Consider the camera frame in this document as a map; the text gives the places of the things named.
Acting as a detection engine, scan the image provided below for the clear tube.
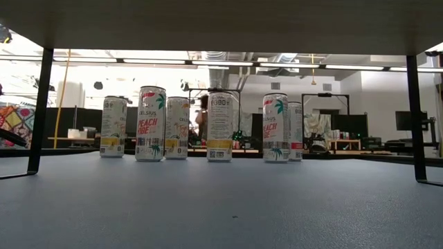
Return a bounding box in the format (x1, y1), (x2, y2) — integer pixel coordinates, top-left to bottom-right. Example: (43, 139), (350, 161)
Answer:
(134, 85), (167, 163)
(165, 96), (190, 160)
(288, 101), (304, 162)

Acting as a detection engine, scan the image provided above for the person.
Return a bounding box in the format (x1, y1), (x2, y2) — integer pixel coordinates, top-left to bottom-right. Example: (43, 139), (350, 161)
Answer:
(195, 93), (210, 142)

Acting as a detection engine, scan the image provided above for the white Celsius Peach Vibe can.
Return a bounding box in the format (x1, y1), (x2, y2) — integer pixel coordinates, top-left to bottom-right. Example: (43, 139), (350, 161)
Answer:
(262, 92), (290, 163)

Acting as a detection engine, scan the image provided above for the ceiling light strip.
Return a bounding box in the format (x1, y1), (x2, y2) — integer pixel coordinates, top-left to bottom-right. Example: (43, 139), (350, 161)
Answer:
(51, 56), (118, 64)
(389, 66), (443, 73)
(191, 60), (254, 67)
(325, 64), (385, 71)
(123, 58), (187, 65)
(259, 62), (320, 69)

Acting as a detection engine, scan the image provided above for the blue table mat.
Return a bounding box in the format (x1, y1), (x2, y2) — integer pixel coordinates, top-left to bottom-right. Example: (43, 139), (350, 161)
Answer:
(0, 151), (443, 249)

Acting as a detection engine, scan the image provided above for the light wooden board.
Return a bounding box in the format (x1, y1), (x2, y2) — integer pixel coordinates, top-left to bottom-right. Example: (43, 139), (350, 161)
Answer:
(0, 0), (443, 187)

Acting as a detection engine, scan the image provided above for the wooden side table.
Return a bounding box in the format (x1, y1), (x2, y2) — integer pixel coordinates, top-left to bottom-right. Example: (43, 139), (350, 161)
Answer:
(328, 138), (363, 151)

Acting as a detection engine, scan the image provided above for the black screen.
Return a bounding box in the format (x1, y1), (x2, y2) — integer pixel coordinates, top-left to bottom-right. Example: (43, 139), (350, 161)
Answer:
(332, 113), (369, 139)

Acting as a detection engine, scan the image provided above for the black partition panel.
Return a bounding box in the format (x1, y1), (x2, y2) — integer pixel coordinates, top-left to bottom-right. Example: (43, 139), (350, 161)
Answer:
(44, 106), (139, 150)

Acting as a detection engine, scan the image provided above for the wooden bench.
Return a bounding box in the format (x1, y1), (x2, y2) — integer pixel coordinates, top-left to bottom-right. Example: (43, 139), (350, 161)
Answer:
(47, 136), (96, 143)

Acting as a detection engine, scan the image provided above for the black monitor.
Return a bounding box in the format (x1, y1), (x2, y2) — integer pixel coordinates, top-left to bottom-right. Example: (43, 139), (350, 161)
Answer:
(395, 110), (428, 132)

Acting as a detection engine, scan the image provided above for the colourful patchwork quilt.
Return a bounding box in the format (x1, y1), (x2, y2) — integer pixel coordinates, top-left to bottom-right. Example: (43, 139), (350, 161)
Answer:
(0, 104), (36, 149)

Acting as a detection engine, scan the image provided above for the black station frame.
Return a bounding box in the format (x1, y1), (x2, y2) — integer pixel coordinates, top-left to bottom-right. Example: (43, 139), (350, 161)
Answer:
(188, 86), (242, 146)
(301, 92), (350, 146)

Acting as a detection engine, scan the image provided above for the silver ventilation duct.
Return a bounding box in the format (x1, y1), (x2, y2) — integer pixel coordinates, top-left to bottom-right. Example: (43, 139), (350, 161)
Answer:
(202, 51), (230, 90)

